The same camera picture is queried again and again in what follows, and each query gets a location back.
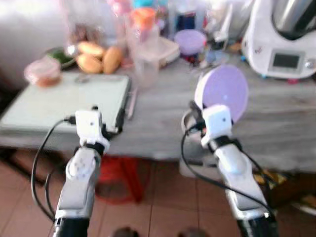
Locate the round purple plate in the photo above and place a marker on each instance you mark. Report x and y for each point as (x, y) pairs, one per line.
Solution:
(222, 86)

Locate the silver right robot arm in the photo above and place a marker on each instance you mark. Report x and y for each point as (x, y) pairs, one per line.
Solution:
(237, 173)

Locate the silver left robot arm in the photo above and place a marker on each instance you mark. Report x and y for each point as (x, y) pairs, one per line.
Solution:
(79, 182)

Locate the thin grey stick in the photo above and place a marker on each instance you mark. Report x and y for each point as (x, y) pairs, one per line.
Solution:
(132, 103)

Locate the red plastic stool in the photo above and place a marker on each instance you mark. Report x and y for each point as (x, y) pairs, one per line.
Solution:
(121, 170)

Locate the pale green rectangular tray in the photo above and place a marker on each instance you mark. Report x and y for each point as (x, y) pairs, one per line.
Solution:
(64, 101)

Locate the golden bread roll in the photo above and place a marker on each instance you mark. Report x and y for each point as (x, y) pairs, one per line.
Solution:
(89, 64)
(112, 59)
(91, 49)

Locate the beige food container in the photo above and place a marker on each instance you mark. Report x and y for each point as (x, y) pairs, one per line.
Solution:
(169, 49)

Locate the purple lidded bowl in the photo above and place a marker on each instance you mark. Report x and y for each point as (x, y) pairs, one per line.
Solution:
(190, 42)

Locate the clear bottle with orange lid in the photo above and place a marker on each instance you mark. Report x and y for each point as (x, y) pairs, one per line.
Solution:
(143, 49)

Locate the green plate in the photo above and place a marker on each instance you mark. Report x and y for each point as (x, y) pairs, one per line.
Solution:
(61, 57)

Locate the dark glass jar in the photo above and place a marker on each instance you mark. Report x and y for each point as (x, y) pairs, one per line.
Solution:
(186, 17)

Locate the small clear tub orange contents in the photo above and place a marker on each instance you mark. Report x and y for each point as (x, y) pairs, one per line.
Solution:
(43, 73)

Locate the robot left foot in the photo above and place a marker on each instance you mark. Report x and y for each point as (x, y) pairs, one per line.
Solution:
(125, 232)

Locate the clear plastic bag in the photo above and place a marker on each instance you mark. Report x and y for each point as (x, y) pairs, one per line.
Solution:
(89, 22)

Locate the white kitchen cooking machine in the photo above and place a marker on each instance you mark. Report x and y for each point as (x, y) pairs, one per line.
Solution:
(276, 44)

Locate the dark wooden bench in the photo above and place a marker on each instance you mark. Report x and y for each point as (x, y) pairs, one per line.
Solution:
(291, 185)

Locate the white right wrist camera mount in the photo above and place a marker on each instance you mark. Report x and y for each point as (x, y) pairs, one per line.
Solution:
(217, 123)

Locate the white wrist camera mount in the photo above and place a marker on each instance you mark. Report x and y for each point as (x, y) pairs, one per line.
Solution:
(217, 123)
(89, 126)

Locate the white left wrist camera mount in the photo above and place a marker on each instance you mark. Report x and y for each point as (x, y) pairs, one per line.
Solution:
(89, 126)

